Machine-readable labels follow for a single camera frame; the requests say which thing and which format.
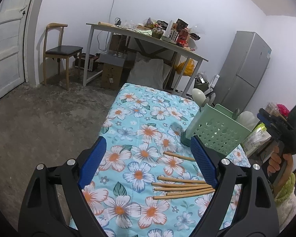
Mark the floral blue tablecloth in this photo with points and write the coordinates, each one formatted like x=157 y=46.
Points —
x=142 y=124

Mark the wooden chopstick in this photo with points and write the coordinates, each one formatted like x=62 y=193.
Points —
x=180 y=180
x=179 y=156
x=173 y=185
x=189 y=191
x=180 y=189
x=184 y=195

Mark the person's right hand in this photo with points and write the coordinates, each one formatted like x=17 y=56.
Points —
x=275 y=161

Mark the white yellow rice bag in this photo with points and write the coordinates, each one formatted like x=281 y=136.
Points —
x=255 y=139

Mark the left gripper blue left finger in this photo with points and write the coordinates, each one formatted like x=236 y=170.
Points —
x=89 y=161

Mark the cardboard box under desk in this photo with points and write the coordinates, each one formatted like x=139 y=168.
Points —
x=111 y=76

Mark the dark green bag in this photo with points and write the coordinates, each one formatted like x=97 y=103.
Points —
x=201 y=83

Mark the cream white ladle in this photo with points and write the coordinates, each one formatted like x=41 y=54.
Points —
x=198 y=96

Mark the green perforated utensil holder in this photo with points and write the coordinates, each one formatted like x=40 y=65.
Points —
x=216 y=128

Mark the red drink bottle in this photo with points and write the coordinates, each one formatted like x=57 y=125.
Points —
x=182 y=37

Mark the wooden chair black seat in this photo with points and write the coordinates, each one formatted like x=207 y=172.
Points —
x=60 y=52

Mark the silver grey refrigerator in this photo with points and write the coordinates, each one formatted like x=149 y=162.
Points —
x=242 y=71

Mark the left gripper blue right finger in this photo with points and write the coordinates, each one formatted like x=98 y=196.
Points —
x=207 y=160

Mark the white panelled door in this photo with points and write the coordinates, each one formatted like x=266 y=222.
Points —
x=12 y=26

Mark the green jar on desk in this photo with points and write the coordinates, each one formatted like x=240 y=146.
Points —
x=157 y=32

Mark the right forearm fluffy sleeve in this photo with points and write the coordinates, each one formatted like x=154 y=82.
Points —
x=286 y=202

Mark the cream white rice paddle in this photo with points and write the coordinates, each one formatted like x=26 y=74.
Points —
x=248 y=120

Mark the yellow plastic bag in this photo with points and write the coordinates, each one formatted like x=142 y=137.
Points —
x=189 y=69

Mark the grey white sack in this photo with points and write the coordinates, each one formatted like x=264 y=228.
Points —
x=149 y=72

